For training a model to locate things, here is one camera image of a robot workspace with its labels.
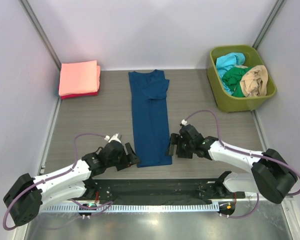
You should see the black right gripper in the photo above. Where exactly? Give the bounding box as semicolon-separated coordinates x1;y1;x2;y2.
165;133;195;159

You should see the blue Mickey Mouse t-shirt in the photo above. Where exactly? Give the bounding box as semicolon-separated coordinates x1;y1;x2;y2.
128;69;173;168

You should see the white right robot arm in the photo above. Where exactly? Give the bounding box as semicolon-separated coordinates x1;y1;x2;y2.
166;124;298;204

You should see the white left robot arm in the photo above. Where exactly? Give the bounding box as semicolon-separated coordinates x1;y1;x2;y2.
3;140;141;227

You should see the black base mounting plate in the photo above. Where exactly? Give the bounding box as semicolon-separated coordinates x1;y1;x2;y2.
94;178;245;201

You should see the green crumpled t-shirt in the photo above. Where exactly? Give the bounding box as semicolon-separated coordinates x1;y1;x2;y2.
221;67;252;98

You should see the olive green plastic bin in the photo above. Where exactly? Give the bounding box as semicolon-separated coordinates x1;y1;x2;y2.
207;44;277;113

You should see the folded red t-shirt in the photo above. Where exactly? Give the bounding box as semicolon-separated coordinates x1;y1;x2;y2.
60;91;99;100

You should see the light blue crumpled t-shirt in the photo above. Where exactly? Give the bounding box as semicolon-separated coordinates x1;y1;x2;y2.
215;52;246;95

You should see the folded pink t-shirt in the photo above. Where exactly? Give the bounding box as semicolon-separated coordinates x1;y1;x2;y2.
58;60;101;98

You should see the beige crumpled t-shirt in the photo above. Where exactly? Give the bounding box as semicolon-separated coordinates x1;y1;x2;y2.
240;65;269;97

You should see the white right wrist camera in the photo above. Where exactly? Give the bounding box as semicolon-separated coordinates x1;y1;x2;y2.
180;119;189;128

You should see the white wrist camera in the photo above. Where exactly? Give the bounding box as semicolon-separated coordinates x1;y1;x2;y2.
180;119;189;128
104;133;121;143

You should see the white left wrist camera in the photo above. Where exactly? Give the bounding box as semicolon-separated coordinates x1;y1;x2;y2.
104;133;121;143

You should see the white slotted cable duct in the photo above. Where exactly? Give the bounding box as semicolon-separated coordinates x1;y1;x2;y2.
42;202;220;214

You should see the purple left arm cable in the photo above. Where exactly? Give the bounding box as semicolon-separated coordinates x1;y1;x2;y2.
2;133;115;231

